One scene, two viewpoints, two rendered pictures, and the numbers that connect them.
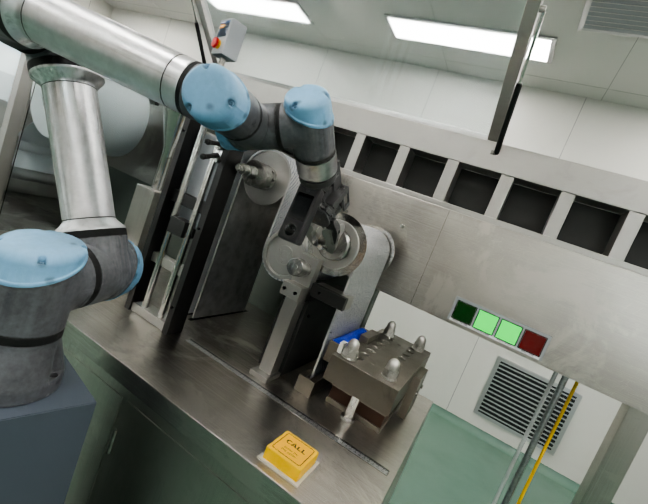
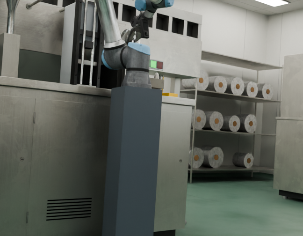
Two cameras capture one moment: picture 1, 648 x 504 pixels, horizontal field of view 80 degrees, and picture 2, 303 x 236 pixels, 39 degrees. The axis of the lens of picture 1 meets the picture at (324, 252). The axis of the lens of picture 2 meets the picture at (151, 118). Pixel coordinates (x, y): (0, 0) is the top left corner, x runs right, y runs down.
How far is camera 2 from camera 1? 239 cm
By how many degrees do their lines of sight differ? 60
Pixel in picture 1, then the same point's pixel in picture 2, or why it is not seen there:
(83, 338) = (103, 90)
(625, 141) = not seen: outside the picture
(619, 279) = (172, 38)
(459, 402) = not seen: hidden behind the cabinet
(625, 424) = (175, 86)
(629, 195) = (168, 11)
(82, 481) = not seen: hidden behind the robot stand
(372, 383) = (157, 80)
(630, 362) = (180, 62)
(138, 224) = (14, 56)
